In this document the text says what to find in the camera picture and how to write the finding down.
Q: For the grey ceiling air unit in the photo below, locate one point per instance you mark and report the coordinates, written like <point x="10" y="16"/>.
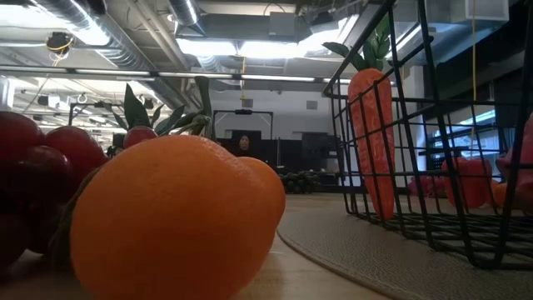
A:
<point x="283" y="25"/>

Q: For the black ceiling dome device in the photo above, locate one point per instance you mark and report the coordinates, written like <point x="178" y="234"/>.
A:
<point x="58" y="41"/>

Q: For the large silver ventilation duct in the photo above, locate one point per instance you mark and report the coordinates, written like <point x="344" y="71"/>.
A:
<point x="121" y="54"/>

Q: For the orange toy carrot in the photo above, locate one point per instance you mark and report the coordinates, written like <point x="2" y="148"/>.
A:
<point x="366" y="125"/>

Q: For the person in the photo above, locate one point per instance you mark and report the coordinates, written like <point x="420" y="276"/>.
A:
<point x="244" y="143"/>

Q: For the small silver ventilation duct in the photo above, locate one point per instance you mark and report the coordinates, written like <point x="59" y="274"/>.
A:
<point x="185" y="10"/>

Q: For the round grey mat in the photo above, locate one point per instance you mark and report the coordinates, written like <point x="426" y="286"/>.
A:
<point x="375" y="266"/>

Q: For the red bell pepper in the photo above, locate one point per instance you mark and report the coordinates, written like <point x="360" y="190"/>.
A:
<point x="474" y="185"/>

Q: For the green plant in white pot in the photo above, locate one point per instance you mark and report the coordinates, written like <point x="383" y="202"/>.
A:
<point x="135" y="110"/>

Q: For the long ceiling light strip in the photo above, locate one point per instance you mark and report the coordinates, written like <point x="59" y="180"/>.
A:
<point x="125" y="72"/>

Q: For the black grape bunch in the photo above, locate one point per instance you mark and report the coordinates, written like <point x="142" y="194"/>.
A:
<point x="300" y="182"/>

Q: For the red grape bunch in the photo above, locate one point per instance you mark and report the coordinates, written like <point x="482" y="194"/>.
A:
<point x="424" y="185"/>
<point x="37" y="175"/>

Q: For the black metal frame stand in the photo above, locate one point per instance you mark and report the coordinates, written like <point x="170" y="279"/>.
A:
<point x="243" y="111"/>

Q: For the black partition wall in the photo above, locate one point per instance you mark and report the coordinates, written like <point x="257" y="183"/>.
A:
<point x="316" y="154"/>

